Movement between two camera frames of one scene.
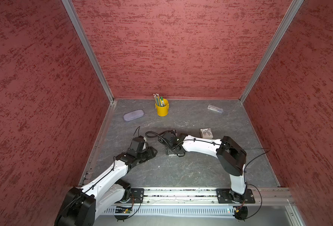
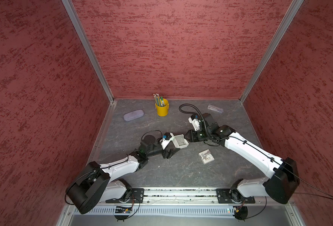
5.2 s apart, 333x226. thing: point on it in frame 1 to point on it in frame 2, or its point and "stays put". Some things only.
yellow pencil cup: [162, 111] stays put
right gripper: [169, 151] to [192, 136]
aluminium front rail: [205, 196] stays put
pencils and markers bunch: [159, 100] stays put
